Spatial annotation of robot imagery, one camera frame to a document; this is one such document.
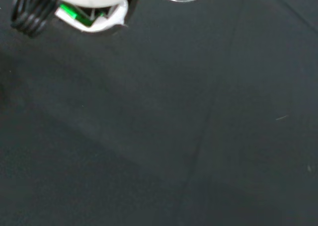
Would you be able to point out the black table cloth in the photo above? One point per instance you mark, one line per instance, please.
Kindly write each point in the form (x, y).
(159, 126)

